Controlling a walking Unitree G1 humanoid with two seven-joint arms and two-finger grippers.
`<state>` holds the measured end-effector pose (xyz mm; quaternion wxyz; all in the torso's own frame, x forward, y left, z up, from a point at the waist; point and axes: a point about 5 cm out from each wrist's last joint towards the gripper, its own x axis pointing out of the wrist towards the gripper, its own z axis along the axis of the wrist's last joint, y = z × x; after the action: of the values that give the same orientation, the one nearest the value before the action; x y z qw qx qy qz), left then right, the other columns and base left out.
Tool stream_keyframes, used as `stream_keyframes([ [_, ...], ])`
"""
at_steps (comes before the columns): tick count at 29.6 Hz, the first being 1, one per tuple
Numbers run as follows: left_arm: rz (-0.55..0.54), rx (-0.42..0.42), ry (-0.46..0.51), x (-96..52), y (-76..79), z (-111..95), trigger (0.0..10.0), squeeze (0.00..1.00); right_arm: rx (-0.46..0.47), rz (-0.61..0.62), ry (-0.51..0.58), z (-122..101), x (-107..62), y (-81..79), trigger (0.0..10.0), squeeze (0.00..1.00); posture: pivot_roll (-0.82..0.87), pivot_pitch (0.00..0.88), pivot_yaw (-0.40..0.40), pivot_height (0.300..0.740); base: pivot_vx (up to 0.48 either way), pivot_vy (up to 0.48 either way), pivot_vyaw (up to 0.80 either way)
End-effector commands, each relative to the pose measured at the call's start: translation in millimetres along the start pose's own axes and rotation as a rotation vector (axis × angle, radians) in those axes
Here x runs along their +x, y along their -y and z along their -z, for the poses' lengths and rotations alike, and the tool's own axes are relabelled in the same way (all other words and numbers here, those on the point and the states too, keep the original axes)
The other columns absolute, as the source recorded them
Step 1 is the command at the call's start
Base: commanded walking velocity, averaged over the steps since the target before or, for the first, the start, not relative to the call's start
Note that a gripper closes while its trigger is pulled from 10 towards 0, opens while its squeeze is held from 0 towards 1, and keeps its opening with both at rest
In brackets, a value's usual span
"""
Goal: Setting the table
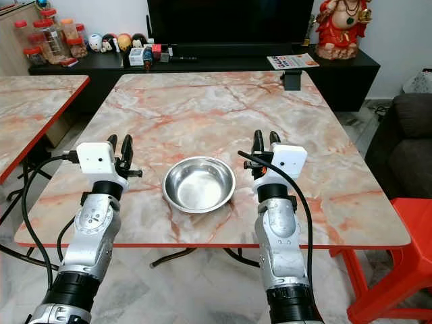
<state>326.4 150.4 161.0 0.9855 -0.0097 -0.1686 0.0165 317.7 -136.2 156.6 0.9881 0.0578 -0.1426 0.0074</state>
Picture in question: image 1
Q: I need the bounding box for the small black box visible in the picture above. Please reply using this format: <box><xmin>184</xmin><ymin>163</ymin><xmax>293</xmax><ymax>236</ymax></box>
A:
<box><xmin>283</xmin><ymin>70</ymin><xmax>303</xmax><ymax>91</ymax></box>

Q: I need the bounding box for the square marble red-rimmed folding table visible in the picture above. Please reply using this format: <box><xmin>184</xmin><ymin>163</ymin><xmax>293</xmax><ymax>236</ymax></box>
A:
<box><xmin>13</xmin><ymin>71</ymin><xmax>412</xmax><ymax>269</ymax></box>

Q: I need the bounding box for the large steel bowl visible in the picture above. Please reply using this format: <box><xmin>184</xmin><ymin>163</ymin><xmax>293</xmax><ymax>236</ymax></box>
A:
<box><xmin>163</xmin><ymin>156</ymin><xmax>236</xmax><ymax>214</ymax></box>

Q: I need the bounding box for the white printed flyer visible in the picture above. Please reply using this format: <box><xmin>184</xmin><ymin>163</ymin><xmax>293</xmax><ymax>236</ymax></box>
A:
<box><xmin>267</xmin><ymin>53</ymin><xmax>320</xmax><ymax>70</ymax></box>

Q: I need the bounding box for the small white box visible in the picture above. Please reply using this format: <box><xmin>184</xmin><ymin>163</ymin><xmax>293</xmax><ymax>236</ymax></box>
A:
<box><xmin>129</xmin><ymin>47</ymin><xmax>146</xmax><ymax>66</ymax></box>

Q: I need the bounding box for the black television console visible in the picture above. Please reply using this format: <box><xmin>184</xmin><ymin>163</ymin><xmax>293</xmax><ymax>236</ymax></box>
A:
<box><xmin>29</xmin><ymin>46</ymin><xmax>381</xmax><ymax>113</ymax></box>

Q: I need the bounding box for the black red round figurine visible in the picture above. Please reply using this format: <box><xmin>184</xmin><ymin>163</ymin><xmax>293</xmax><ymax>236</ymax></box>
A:
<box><xmin>101</xmin><ymin>34</ymin><xmax>117</xmax><ymax>53</ymax></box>

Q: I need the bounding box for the red lid nut jar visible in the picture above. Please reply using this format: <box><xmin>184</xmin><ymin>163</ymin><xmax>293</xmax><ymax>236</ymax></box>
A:
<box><xmin>67</xmin><ymin>37</ymin><xmax>88</xmax><ymax>59</ymax></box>

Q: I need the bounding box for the white round figurine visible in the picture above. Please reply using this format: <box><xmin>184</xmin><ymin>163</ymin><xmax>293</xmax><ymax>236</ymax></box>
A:
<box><xmin>88</xmin><ymin>34</ymin><xmax>104</xmax><ymax>53</ymax></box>

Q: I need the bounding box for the yellow round figurine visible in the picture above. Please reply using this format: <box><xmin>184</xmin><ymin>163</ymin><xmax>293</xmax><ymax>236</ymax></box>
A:
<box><xmin>116</xmin><ymin>33</ymin><xmax>132</xmax><ymax>51</ymax></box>

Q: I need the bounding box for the large clear jar red lid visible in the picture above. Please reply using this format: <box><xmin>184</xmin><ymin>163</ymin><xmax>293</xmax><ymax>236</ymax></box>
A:
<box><xmin>34</xmin><ymin>19</ymin><xmax>66</xmax><ymax>63</ymax></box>

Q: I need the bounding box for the orange lid snack jar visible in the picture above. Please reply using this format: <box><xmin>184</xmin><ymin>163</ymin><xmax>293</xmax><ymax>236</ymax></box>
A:
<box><xmin>59</xmin><ymin>18</ymin><xmax>77</xmax><ymax>43</ymax></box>

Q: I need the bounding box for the black flat television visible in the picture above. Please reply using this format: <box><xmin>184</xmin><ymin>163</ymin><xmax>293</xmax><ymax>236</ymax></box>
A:
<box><xmin>146</xmin><ymin>0</ymin><xmax>317</xmax><ymax>48</ymax></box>

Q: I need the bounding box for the red gold statue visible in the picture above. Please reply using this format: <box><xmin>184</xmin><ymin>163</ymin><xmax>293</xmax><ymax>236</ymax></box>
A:
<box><xmin>315</xmin><ymin>0</ymin><xmax>373</xmax><ymax>61</ymax></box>

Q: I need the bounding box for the dark grey sofa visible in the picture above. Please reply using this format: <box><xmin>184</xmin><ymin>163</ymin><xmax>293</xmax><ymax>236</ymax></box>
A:
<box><xmin>364</xmin><ymin>93</ymin><xmax>432</xmax><ymax>200</ymax></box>

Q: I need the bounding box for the light wooden cabinet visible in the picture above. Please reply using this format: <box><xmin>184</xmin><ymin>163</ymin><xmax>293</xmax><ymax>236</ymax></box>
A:
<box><xmin>0</xmin><ymin>2</ymin><xmax>41</xmax><ymax>76</ymax></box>

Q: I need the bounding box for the grey white bag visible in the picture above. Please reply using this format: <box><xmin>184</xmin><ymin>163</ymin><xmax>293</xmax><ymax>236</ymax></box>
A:
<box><xmin>403</xmin><ymin>67</ymin><xmax>432</xmax><ymax>94</ymax></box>

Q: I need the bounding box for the red plastic stool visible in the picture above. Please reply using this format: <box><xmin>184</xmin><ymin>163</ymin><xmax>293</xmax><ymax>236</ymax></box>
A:
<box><xmin>331</xmin><ymin>197</ymin><xmax>432</xmax><ymax>324</ymax></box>

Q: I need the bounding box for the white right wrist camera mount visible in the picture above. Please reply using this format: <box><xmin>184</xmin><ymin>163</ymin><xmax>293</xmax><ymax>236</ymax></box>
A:
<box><xmin>256</xmin><ymin>144</ymin><xmax>308</xmax><ymax>196</ymax></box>

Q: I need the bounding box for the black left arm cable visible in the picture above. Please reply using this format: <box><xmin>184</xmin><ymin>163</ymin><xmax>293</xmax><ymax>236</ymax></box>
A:
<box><xmin>20</xmin><ymin>153</ymin><xmax>78</xmax><ymax>272</ymax></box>

